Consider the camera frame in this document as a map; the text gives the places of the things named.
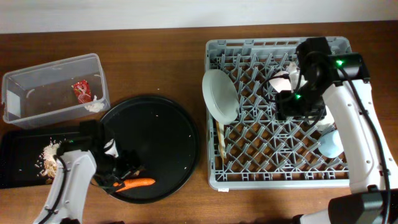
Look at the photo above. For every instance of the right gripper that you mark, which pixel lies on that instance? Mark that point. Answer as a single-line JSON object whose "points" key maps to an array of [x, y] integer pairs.
{"points": [[283, 108]]}

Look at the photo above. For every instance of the orange carrot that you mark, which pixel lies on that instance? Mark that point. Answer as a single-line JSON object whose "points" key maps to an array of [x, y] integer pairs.
{"points": [[133, 183]]}

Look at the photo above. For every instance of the cream paper cup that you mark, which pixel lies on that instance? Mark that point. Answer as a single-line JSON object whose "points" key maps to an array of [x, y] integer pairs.
{"points": [[327, 123]]}

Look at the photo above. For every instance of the pile of rice and shells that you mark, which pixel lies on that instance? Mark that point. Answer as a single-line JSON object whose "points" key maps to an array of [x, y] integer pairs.
{"points": [[46, 164]]}

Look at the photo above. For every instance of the red snack wrapper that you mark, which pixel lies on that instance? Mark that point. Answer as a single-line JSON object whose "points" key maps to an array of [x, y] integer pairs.
{"points": [[82, 91]]}

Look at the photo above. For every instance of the grey plate with food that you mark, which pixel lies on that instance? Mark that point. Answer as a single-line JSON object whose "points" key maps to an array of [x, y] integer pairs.
{"points": [[220, 95]]}

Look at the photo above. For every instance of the blue plastic cup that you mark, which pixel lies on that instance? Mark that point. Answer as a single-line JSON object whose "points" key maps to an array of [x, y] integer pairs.
{"points": [[330, 145]]}

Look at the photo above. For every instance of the clear plastic bin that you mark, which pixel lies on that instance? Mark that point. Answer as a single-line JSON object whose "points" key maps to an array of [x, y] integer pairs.
{"points": [[42, 95]]}

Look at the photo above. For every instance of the black rectangular tray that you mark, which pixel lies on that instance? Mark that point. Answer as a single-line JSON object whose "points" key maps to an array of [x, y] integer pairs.
{"points": [[22, 154]]}

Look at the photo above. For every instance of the white tissue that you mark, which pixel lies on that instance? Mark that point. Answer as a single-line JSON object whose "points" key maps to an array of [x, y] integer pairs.
{"points": [[95, 107]]}

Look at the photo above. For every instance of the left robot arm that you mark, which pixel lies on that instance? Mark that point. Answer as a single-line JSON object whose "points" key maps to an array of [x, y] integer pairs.
{"points": [[94, 154]]}

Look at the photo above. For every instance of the grey dishwasher rack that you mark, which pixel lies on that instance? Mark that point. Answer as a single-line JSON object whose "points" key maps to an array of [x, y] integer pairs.
{"points": [[262, 152]]}

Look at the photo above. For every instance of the wooden chopstick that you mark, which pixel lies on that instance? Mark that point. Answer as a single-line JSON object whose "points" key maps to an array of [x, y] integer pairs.
{"points": [[218, 142]]}

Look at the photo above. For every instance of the white shallow bowl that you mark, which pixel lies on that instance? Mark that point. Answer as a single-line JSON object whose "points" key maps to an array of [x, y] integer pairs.
{"points": [[281, 81]]}

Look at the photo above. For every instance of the white plastic fork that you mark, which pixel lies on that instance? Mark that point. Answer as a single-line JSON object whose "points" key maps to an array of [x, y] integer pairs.
{"points": [[221, 140]]}

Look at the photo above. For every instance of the round black serving tray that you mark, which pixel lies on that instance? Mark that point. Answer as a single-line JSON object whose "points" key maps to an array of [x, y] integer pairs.
{"points": [[159, 135]]}

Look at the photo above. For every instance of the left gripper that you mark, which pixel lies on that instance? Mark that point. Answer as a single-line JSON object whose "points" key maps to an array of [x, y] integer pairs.
{"points": [[130, 163]]}

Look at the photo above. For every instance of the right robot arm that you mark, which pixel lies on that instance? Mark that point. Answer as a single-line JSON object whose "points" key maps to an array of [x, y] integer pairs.
{"points": [[342, 83]]}

